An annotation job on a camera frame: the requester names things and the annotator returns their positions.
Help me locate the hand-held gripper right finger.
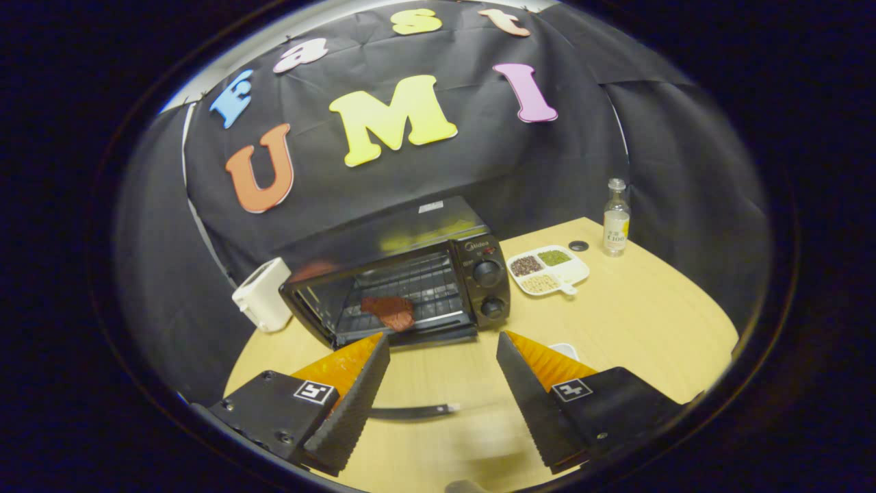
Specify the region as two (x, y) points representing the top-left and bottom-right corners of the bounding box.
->
(496, 331), (685, 475)

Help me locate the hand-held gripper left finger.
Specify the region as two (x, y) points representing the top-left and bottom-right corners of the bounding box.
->
(198, 333), (391, 477)

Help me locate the brown meat slice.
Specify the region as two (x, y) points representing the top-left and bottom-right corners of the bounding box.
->
(361, 296), (416, 333)

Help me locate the black toaster oven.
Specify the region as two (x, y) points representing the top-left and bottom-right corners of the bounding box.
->
(279, 197), (512, 420)

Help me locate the white bread toaster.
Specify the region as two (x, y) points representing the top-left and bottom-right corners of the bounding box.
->
(232, 257), (294, 333)

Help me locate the white divided dish of beans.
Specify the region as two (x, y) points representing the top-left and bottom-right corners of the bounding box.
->
(506, 245), (591, 296)

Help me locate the clear glass bottle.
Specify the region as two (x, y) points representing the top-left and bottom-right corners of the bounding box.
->
(602, 178), (631, 257)

